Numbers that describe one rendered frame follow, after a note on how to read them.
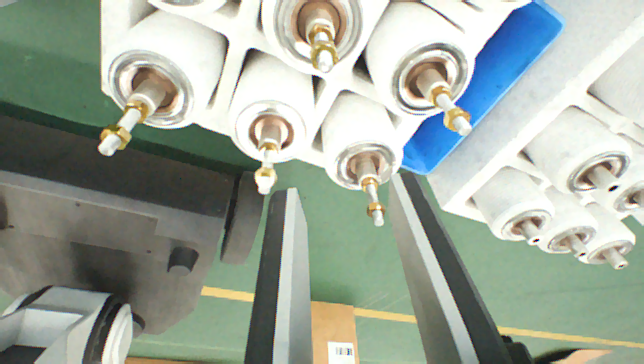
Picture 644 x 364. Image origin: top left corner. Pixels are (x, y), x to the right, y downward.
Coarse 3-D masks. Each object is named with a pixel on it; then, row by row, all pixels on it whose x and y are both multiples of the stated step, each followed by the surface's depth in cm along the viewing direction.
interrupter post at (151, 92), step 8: (144, 80) 27; (152, 80) 27; (136, 88) 26; (144, 88) 26; (152, 88) 26; (160, 88) 27; (136, 96) 25; (144, 96) 25; (152, 96) 26; (160, 96) 27; (152, 104) 25; (152, 112) 26
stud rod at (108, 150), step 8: (128, 112) 24; (136, 112) 24; (120, 120) 23; (128, 120) 23; (136, 120) 24; (128, 128) 23; (112, 136) 21; (104, 144) 21; (112, 144) 21; (104, 152) 21; (112, 152) 21
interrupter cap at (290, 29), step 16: (288, 0) 23; (304, 0) 23; (320, 0) 23; (336, 0) 23; (352, 0) 23; (288, 16) 24; (304, 16) 24; (336, 16) 24; (352, 16) 24; (288, 32) 25; (304, 32) 25; (336, 32) 25; (352, 32) 25; (288, 48) 26; (304, 48) 26; (336, 48) 26; (352, 48) 26; (304, 64) 26; (336, 64) 27
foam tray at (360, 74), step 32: (128, 0) 28; (256, 0) 29; (384, 0) 30; (448, 0) 30; (224, 32) 31; (256, 32) 31; (480, 32) 32; (352, 64) 34; (224, 96) 36; (320, 96) 37; (224, 128) 39; (320, 128) 47; (416, 128) 41; (320, 160) 44
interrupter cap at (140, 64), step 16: (112, 64) 25; (128, 64) 26; (144, 64) 26; (160, 64) 26; (112, 80) 26; (128, 80) 27; (160, 80) 27; (176, 80) 27; (128, 96) 28; (176, 96) 28; (192, 96) 28; (160, 112) 29; (176, 112) 29
